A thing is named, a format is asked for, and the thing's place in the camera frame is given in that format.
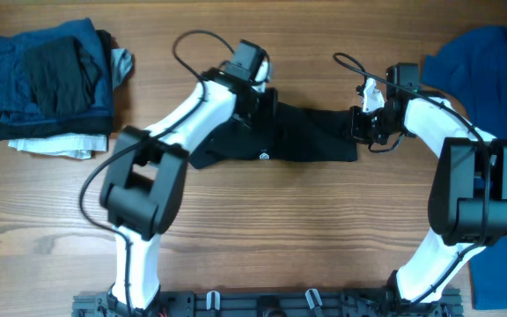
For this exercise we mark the folded black garment underneath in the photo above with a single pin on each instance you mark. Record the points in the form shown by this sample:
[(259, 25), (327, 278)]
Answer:
[(89, 125)]

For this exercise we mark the black polo shirt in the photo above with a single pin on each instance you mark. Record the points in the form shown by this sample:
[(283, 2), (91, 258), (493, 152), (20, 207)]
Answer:
[(294, 134)]

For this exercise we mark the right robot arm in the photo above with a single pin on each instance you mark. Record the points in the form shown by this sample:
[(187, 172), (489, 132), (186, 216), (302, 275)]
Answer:
[(467, 207)]

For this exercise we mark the folded blue garment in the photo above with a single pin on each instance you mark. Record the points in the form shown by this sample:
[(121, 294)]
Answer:
[(16, 102)]

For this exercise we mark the folded black garment on top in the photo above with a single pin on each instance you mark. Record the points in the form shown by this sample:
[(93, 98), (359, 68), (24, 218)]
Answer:
[(63, 76)]

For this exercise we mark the folded white garment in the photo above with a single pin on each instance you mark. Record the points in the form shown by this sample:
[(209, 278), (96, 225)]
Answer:
[(79, 146)]

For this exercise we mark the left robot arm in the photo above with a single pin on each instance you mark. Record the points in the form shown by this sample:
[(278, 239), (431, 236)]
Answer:
[(143, 188)]

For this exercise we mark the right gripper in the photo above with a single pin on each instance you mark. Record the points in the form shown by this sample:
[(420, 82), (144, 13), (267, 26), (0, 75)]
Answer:
[(356, 133)]

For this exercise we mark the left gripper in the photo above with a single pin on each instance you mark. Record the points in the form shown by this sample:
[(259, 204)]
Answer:
[(269, 111)]

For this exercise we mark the blue shirt on right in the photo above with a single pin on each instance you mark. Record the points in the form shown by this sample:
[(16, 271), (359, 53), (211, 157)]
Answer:
[(473, 69)]

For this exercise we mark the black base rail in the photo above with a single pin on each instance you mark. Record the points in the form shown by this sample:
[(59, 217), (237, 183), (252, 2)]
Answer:
[(346, 303)]

